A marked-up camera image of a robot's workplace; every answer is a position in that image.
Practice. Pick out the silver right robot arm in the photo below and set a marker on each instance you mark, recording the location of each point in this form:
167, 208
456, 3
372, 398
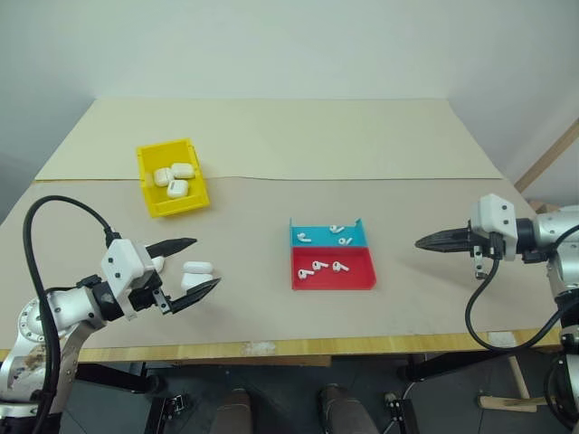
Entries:
556, 230

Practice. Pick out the closed white charging case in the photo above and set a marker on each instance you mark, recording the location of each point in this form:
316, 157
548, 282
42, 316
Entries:
183, 170
177, 189
163, 177

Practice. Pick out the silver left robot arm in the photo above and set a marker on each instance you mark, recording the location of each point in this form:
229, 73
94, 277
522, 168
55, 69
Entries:
68, 307

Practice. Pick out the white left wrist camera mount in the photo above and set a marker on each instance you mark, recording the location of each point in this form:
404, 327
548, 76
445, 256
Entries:
120, 262

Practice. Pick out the red and blue tray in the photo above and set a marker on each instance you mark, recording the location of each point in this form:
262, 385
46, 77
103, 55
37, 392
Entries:
353, 280

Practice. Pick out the white earbud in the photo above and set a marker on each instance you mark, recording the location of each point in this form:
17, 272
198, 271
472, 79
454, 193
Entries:
335, 228
301, 274
316, 265
337, 266
344, 241
300, 237

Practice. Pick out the white charging case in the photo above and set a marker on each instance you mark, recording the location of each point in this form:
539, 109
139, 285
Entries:
196, 267
163, 177
177, 189
183, 170

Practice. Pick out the grey beige cardboard sheet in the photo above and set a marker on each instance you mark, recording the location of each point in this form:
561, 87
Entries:
253, 307

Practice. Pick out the dark brown rounded shape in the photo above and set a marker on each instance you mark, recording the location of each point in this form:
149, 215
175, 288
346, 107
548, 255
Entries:
233, 411
346, 411

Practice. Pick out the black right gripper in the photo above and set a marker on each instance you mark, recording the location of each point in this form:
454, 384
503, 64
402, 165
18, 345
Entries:
471, 242

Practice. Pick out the black table leg bar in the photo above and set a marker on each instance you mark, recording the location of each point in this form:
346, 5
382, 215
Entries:
452, 366
113, 375

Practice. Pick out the white tape label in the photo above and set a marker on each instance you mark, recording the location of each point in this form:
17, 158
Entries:
501, 339

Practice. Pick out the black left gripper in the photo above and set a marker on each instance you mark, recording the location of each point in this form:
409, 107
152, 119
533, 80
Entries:
147, 296

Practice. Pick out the leaning wooden beam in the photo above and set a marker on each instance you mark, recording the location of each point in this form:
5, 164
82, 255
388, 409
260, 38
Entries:
547, 156

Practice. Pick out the black metal bracket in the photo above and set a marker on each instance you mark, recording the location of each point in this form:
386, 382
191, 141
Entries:
398, 413
174, 407

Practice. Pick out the light beige cardboard sheet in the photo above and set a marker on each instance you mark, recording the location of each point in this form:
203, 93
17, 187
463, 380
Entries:
294, 135

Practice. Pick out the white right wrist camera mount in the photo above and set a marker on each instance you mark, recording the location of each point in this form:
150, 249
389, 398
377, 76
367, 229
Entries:
493, 212

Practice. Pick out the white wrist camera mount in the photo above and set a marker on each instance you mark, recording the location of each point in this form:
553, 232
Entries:
120, 262
493, 212

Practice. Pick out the yellow plastic bin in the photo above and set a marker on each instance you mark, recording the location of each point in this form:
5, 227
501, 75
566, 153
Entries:
181, 208

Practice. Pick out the wooden stand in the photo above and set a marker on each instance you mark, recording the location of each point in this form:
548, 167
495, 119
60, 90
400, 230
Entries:
506, 402

